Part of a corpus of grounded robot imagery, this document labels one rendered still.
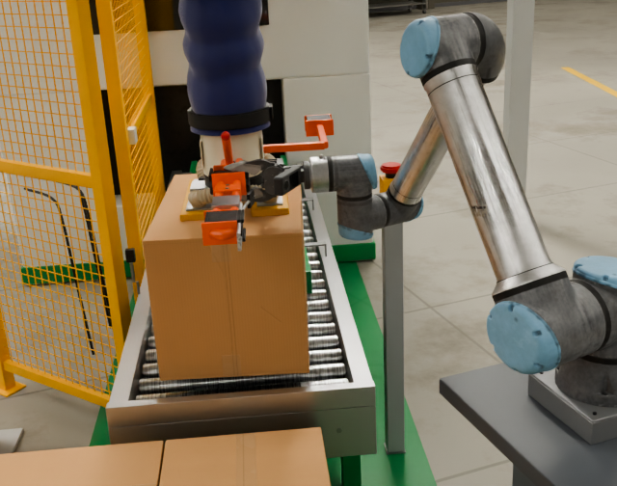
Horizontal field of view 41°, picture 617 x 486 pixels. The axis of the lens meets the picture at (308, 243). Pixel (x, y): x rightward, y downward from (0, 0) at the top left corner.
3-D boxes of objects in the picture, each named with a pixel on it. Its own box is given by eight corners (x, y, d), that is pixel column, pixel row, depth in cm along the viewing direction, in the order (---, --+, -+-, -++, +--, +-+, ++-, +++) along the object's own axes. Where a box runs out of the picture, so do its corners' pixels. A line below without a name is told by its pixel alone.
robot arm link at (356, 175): (379, 196, 209) (378, 157, 205) (330, 200, 208) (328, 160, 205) (373, 185, 218) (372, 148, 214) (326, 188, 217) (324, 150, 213)
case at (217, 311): (186, 289, 279) (174, 175, 265) (306, 283, 279) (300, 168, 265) (159, 381, 223) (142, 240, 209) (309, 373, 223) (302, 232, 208)
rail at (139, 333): (174, 205, 440) (171, 171, 433) (185, 204, 440) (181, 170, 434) (115, 468, 224) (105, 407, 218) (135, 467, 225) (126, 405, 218)
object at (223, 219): (205, 231, 182) (203, 210, 180) (239, 229, 182) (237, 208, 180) (202, 246, 174) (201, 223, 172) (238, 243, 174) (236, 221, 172)
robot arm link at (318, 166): (330, 196, 208) (328, 158, 205) (309, 197, 208) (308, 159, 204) (326, 186, 216) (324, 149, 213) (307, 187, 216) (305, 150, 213)
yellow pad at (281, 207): (253, 180, 254) (252, 165, 252) (285, 178, 254) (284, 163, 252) (252, 217, 222) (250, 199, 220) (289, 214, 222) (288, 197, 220)
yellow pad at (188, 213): (190, 184, 253) (188, 169, 251) (223, 182, 253) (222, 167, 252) (179, 222, 221) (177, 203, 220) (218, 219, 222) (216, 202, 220)
